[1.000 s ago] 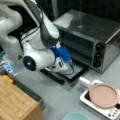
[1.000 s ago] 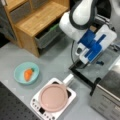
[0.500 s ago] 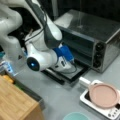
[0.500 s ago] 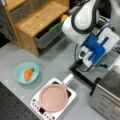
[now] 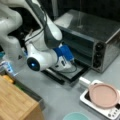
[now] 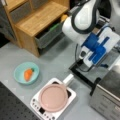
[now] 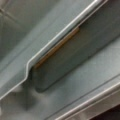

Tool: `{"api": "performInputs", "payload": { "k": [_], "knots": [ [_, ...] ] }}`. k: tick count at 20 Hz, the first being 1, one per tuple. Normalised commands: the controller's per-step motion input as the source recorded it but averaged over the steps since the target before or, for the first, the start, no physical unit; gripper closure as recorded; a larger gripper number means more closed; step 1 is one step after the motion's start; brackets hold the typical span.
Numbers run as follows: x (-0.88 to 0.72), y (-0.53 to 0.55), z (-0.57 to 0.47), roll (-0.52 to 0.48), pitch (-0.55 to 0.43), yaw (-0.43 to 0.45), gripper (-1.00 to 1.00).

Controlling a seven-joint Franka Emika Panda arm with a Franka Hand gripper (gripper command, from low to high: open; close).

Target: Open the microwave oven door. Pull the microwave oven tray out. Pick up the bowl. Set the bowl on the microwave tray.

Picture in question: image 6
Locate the toaster oven glass door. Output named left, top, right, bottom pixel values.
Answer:
left=69, top=53, right=111, bottom=88

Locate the white induction cooker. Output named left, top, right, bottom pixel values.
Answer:
left=29, top=77, right=77, bottom=120

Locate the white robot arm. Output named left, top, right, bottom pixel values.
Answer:
left=62, top=0, right=120, bottom=67

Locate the grey metal drawer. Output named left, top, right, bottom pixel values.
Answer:
left=35, top=22, right=63, bottom=49

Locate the silver toaster oven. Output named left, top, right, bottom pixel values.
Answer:
left=90, top=65, right=120, bottom=120

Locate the teal bowl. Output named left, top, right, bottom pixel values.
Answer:
left=14, top=62, right=39, bottom=85

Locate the pink frying pan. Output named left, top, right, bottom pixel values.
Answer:
left=39, top=74, right=74, bottom=112

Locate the orange toy carrot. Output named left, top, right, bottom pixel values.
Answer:
left=24, top=68, right=34, bottom=81

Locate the wooden shelf cabinet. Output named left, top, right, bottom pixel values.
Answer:
left=0, top=0, right=70, bottom=57

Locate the white and blue gripper body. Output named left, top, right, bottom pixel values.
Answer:
left=79, top=26, right=120, bottom=67

